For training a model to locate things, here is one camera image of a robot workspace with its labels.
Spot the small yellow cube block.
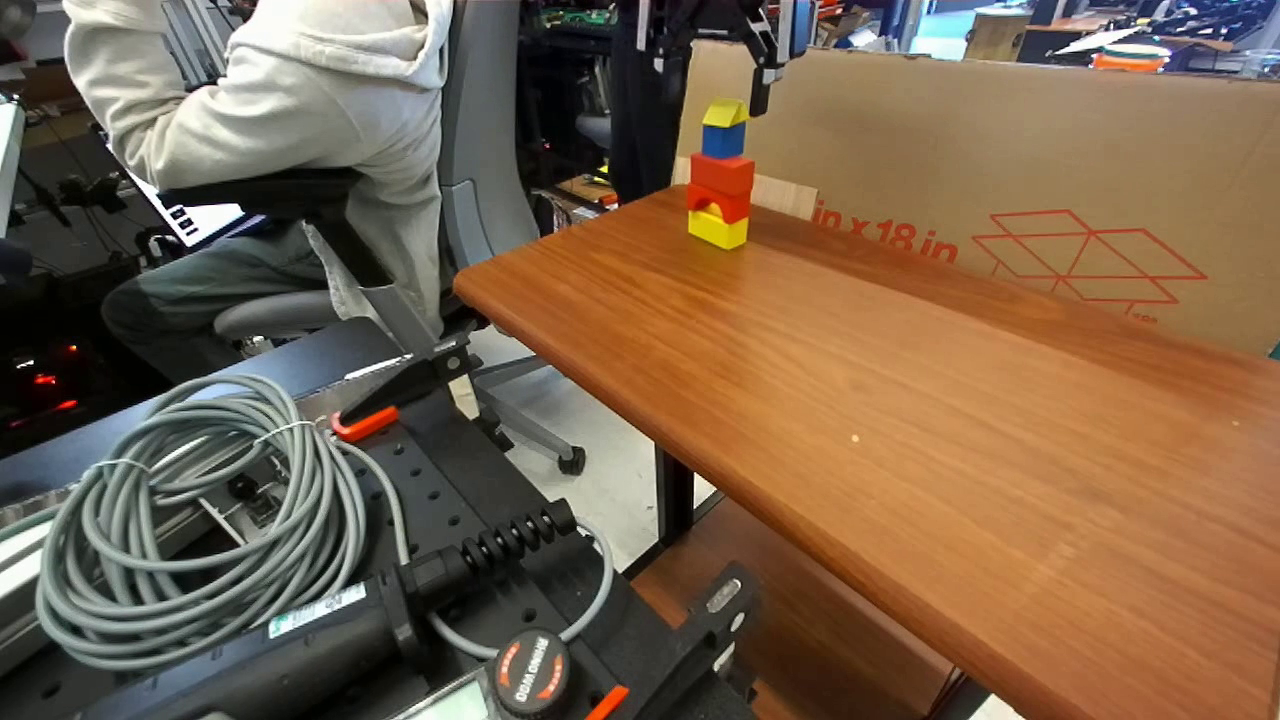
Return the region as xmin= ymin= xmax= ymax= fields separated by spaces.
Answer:
xmin=701 ymin=101 xmax=753 ymax=137

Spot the seated person in white hoodie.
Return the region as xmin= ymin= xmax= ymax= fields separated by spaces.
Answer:
xmin=56 ymin=0 xmax=461 ymax=387

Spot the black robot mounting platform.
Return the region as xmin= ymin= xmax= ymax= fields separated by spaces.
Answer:
xmin=0 ymin=314 xmax=769 ymax=720

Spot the red rectangular block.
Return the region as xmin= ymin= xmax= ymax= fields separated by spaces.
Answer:
xmin=687 ymin=152 xmax=760 ymax=201

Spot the grey office chair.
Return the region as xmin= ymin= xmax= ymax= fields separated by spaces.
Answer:
xmin=154 ymin=0 xmax=591 ymax=478

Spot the black table leg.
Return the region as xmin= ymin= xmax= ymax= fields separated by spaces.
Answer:
xmin=653 ymin=442 xmax=701 ymax=549

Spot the red arch block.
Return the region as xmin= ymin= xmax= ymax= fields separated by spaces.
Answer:
xmin=684 ymin=181 xmax=756 ymax=227

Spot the black red emergency stop knob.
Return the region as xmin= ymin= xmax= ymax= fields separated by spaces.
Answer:
xmin=485 ymin=629 xmax=576 ymax=720

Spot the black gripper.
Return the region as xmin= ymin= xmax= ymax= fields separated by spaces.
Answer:
xmin=634 ymin=0 xmax=804 ymax=119

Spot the brown wooden board under table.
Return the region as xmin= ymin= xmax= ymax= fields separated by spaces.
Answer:
xmin=628 ymin=496 xmax=968 ymax=720

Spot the black clamp with orange handle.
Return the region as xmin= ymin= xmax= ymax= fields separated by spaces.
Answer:
xmin=325 ymin=346 xmax=486 ymax=446

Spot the blue cube block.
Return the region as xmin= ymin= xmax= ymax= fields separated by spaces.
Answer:
xmin=697 ymin=119 xmax=753 ymax=163

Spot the large cardboard box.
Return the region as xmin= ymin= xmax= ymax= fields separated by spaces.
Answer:
xmin=667 ymin=44 xmax=1280 ymax=361

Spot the coiled grey cable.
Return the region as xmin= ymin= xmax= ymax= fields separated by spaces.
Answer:
xmin=28 ymin=367 xmax=419 ymax=674

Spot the thick black ribbed cable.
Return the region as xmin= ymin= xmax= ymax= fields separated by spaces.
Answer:
xmin=393 ymin=496 xmax=586 ymax=608

